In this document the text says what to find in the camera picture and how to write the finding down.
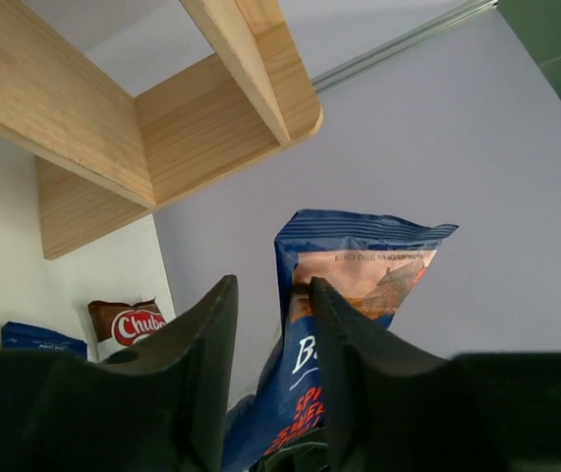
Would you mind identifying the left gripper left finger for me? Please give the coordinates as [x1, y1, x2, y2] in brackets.
[0, 275, 238, 471]

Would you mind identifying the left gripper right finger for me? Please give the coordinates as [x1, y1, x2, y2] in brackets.
[309, 278, 561, 471]

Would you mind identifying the Burts spicy sweet chilli bag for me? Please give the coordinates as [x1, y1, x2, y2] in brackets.
[221, 209, 458, 471]

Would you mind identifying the upside-down Burts chilli bag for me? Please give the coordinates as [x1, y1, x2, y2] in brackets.
[1, 322, 87, 360]

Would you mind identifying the right Chuba cassava chips bag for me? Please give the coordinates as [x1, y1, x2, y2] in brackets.
[87, 300, 168, 361]

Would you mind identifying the wooden two-tier shelf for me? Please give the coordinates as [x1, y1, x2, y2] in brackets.
[0, 1, 323, 260]

